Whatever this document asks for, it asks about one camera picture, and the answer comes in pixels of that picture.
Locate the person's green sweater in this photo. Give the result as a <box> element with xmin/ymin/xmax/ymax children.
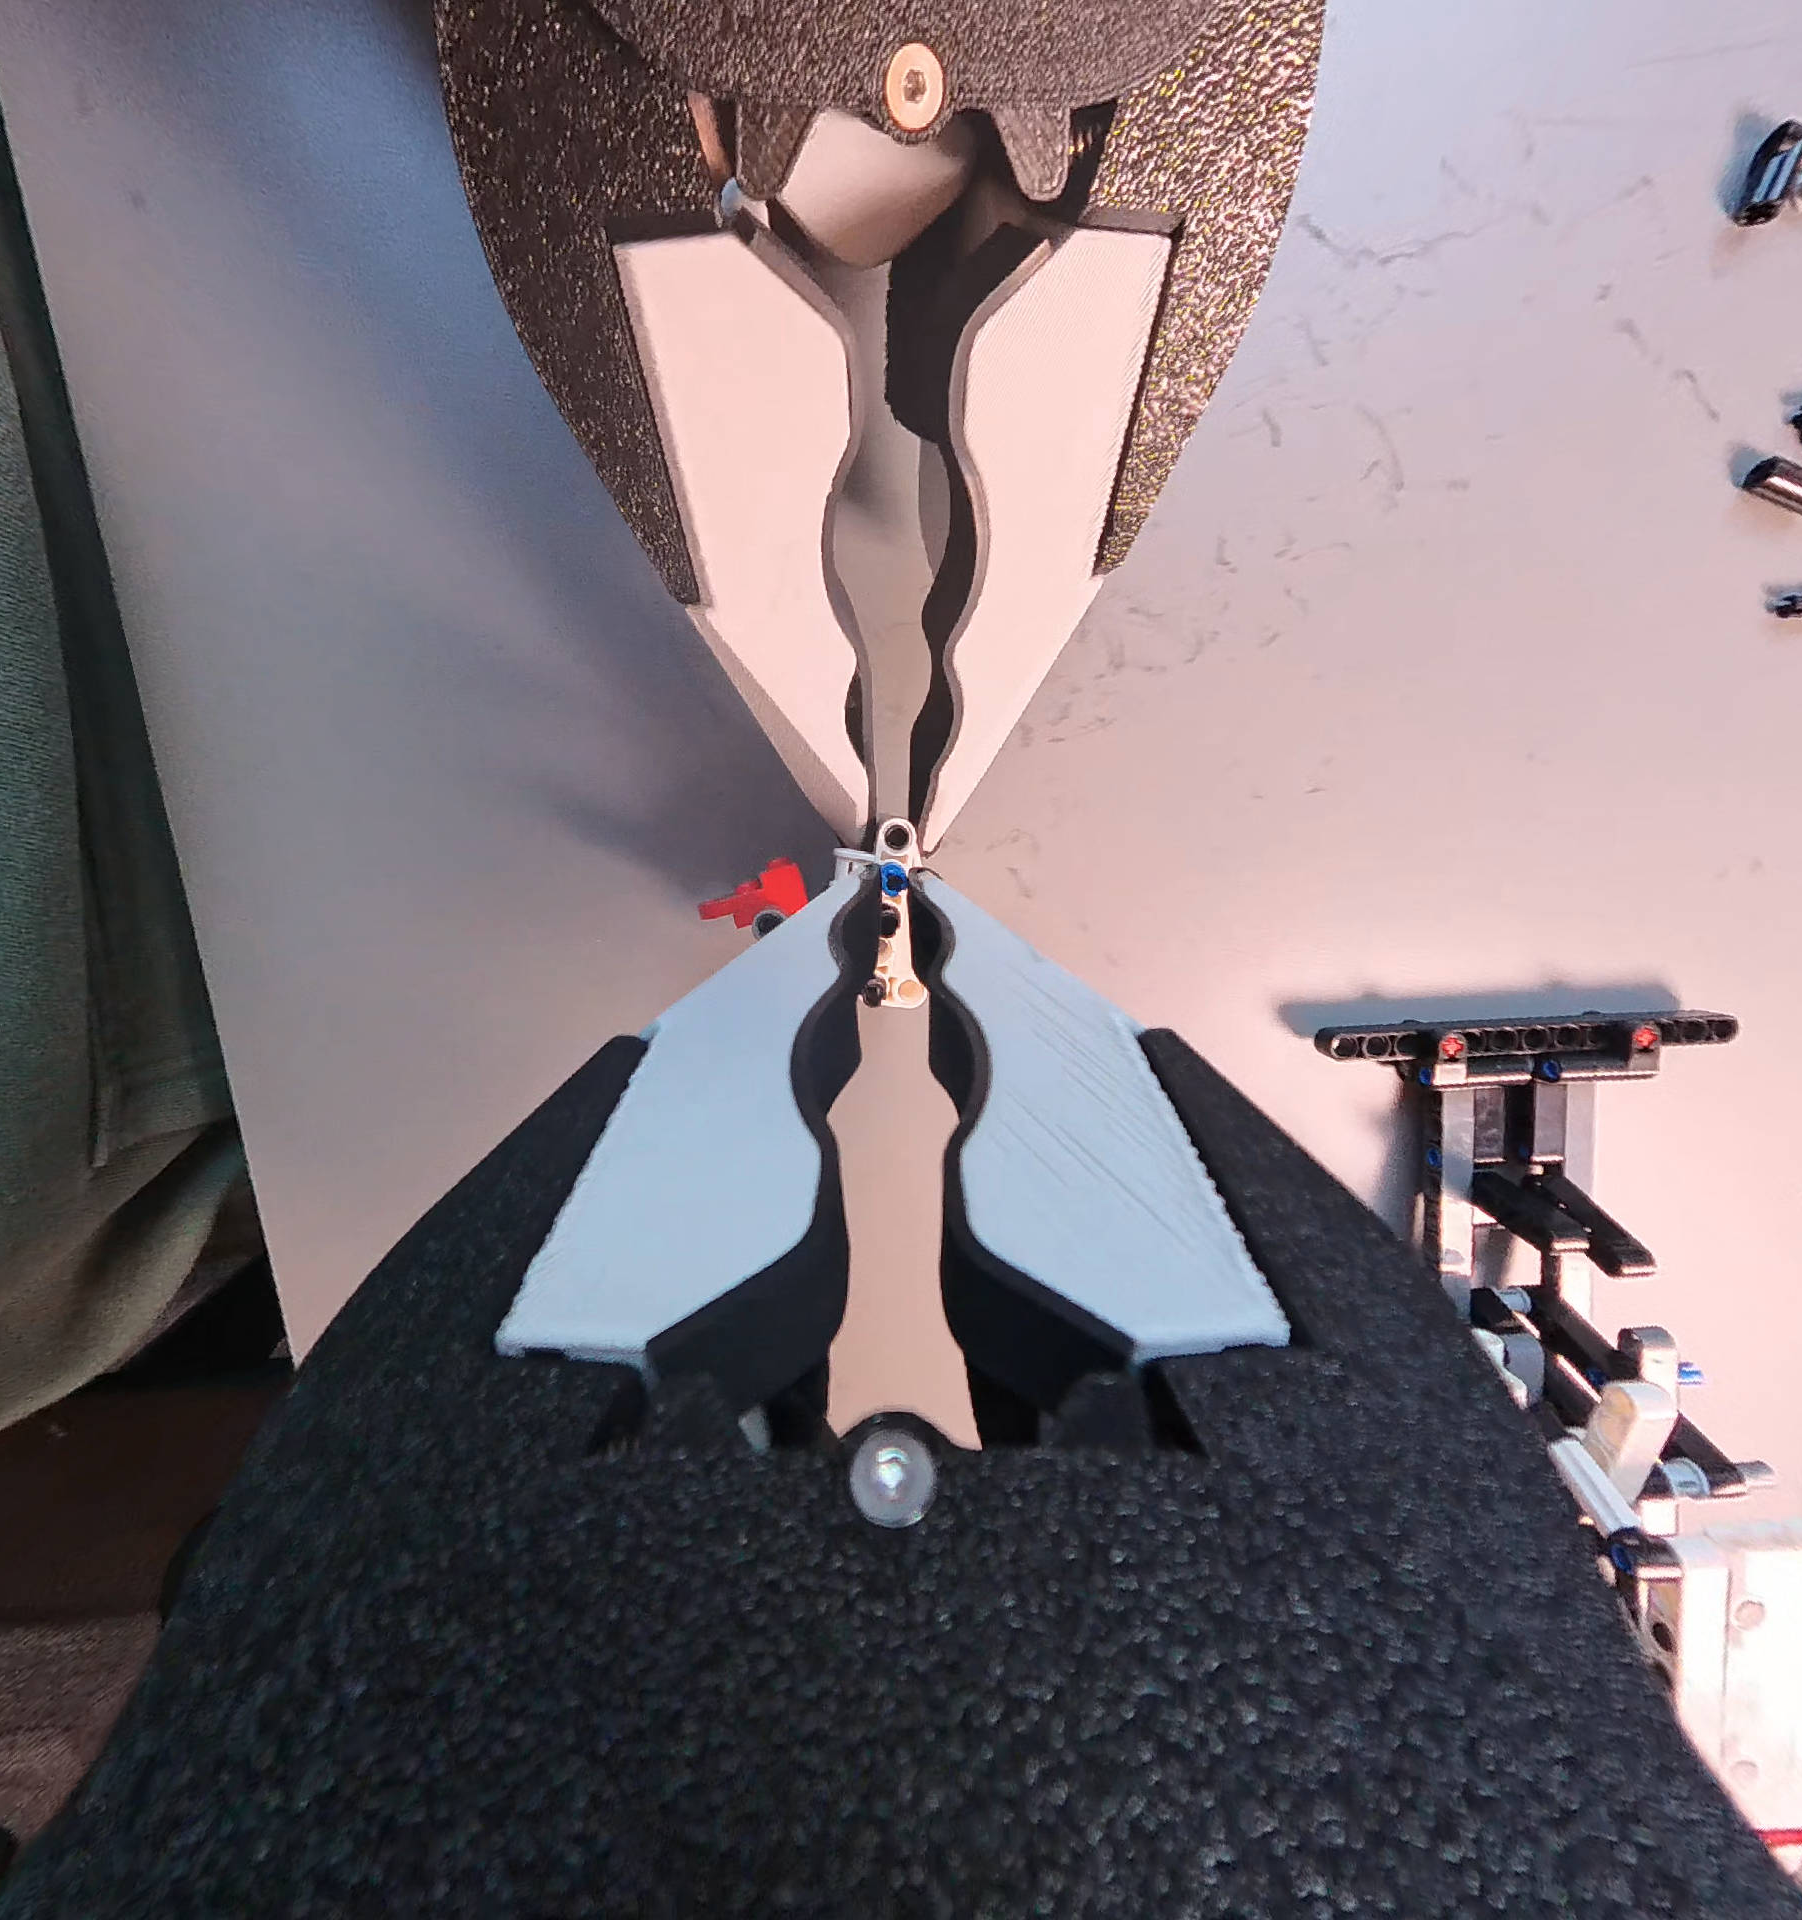
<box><xmin>0</xmin><ymin>60</ymin><xmax>263</xmax><ymax>1462</ymax></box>

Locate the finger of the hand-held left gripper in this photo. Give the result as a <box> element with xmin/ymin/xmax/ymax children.
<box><xmin>608</xmin><ymin>211</ymin><xmax>878</xmax><ymax>847</ymax></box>
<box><xmin>895</xmin><ymin>216</ymin><xmax>1177</xmax><ymax>847</ymax></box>

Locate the pile of small toy bricks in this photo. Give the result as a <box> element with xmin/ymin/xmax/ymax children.
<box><xmin>1733</xmin><ymin>114</ymin><xmax>1802</xmax><ymax>622</ymax></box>

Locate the partly built toy brick vehicle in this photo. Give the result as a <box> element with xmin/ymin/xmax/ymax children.
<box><xmin>1314</xmin><ymin>1006</ymin><xmax>1802</xmax><ymax>1867</ymax></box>

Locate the red white black brick subassembly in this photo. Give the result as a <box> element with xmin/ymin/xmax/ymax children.
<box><xmin>698</xmin><ymin>862</ymin><xmax>932</xmax><ymax>1021</ymax></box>

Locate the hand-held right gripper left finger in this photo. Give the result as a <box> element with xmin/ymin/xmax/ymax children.
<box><xmin>496</xmin><ymin>878</ymin><xmax>878</xmax><ymax>1436</ymax></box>

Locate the grey desk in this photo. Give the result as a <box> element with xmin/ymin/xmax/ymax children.
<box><xmin>0</xmin><ymin>0</ymin><xmax>1802</xmax><ymax>1680</ymax></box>

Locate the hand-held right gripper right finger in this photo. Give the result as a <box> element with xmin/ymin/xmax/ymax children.
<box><xmin>901</xmin><ymin>878</ymin><xmax>1298</xmax><ymax>1436</ymax></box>

